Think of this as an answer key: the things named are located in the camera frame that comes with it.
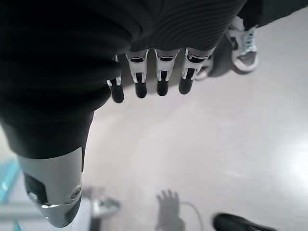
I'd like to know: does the black right robot foot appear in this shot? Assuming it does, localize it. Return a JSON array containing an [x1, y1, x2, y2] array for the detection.
[[213, 213, 277, 231]]

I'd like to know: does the white cart caster wheel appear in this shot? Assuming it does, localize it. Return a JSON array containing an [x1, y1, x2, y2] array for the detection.
[[91, 196, 121, 218]]

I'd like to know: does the brown white sneaker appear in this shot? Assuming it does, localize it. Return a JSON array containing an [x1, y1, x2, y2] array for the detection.
[[226, 26, 258, 72]]

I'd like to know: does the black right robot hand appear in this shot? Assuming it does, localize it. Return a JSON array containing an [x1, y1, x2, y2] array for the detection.
[[0, 0, 244, 228]]

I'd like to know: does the black trouser leg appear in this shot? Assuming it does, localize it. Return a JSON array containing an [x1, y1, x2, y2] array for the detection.
[[237, 0, 308, 31]]

